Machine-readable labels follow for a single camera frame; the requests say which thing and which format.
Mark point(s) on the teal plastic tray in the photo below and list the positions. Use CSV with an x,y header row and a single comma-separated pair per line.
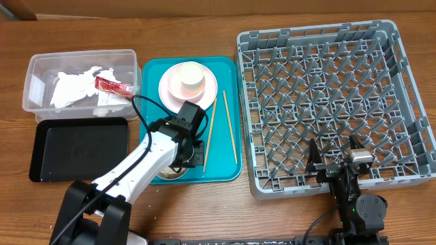
x,y
221,165

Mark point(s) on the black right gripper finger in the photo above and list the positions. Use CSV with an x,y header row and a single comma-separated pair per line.
x,y
355,143
314,158

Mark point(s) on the clear plastic bin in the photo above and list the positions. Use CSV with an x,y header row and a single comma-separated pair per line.
x,y
42,77

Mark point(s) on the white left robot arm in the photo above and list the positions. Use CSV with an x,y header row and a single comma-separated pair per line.
x,y
99,212

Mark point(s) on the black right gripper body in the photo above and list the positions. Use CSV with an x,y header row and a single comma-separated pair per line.
x,y
327,175

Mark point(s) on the pink plate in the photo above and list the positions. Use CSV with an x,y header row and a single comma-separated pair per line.
x,y
205,100

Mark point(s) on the white napkin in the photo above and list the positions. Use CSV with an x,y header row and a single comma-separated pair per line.
x,y
72,88

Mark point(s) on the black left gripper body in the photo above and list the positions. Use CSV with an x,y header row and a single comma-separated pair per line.
x,y
185,159

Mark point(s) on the grey dishwasher rack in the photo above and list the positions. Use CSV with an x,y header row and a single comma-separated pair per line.
x,y
325,83

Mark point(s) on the pink small bowl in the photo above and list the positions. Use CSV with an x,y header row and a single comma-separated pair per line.
x,y
182,91

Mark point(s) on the white cup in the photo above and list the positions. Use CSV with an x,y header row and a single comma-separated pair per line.
x,y
191,76

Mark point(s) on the grey bowl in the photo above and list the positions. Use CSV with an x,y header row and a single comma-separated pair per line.
x,y
169,173

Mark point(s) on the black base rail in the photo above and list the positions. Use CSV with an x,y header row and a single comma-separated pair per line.
x,y
298,240

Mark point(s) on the black tray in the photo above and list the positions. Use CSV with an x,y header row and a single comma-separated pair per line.
x,y
78,149

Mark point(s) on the red sauce packet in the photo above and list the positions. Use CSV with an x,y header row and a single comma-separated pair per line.
x,y
115,88

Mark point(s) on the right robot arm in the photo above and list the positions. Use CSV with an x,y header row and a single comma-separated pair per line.
x,y
361,215

